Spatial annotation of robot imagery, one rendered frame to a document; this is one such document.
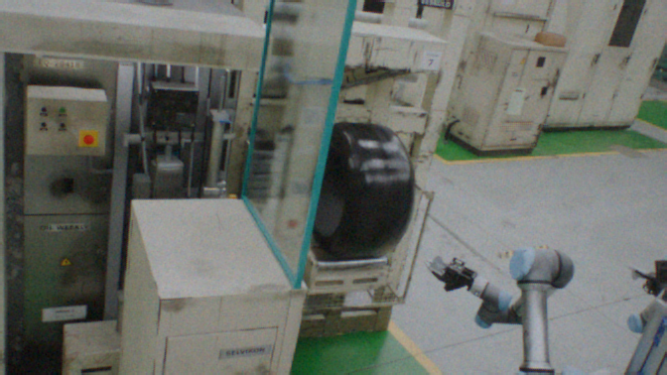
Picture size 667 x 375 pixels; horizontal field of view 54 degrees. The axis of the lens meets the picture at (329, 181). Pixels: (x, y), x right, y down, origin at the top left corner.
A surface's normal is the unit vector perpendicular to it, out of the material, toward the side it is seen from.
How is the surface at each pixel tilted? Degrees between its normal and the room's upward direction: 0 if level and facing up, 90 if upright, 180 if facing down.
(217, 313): 90
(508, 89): 90
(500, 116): 90
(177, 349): 90
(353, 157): 53
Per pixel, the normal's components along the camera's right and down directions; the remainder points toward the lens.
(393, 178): 0.41, -0.17
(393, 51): 0.38, 0.43
